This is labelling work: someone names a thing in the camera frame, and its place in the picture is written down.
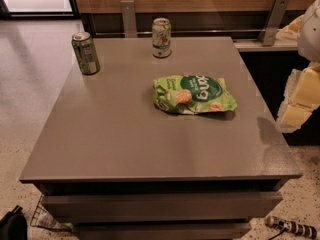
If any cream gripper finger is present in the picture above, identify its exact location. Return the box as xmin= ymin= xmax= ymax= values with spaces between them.
xmin=280 ymin=105 xmax=312 ymax=128

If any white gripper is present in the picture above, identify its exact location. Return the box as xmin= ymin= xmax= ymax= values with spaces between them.
xmin=276 ymin=15 xmax=320 ymax=110

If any dark green soda can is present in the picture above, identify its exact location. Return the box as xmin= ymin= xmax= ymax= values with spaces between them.
xmin=71 ymin=32 xmax=100 ymax=75

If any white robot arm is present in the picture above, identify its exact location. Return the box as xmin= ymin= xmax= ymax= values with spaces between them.
xmin=276 ymin=0 xmax=320 ymax=133

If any white green soda can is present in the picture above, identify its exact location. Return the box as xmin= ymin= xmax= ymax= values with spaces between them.
xmin=152 ymin=17 xmax=171 ymax=58

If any green snack chip bag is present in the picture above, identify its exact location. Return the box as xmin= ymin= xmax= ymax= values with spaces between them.
xmin=153 ymin=75 xmax=237 ymax=115

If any black white striped tool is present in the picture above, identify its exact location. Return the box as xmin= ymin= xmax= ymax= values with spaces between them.
xmin=264 ymin=216 xmax=318 ymax=240

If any grey drawer cabinet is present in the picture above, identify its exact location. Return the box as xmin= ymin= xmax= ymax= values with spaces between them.
xmin=20 ymin=37 xmax=301 ymax=240

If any black bag on floor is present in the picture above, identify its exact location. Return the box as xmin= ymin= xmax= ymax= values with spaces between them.
xmin=0 ymin=205 xmax=28 ymax=240

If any right metal wall bracket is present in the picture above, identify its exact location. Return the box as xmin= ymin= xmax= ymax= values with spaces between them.
xmin=258 ymin=0 xmax=290 ymax=46

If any metal wall bracket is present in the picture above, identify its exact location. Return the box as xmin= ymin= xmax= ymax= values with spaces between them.
xmin=120 ymin=0 xmax=138 ymax=38
xmin=258 ymin=0 xmax=290 ymax=46

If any grey wall shelf ledge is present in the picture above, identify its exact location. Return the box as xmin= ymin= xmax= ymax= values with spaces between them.
xmin=233 ymin=39 xmax=298 ymax=52

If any horizontal metal rail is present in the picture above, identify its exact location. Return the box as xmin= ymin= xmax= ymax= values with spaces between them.
xmin=94 ymin=29 xmax=265 ymax=38

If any left metal wall bracket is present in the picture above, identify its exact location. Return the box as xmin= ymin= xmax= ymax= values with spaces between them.
xmin=120 ymin=0 xmax=138 ymax=38

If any wire mesh basket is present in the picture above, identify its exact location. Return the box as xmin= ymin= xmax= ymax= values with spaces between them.
xmin=30 ymin=195 xmax=73 ymax=232

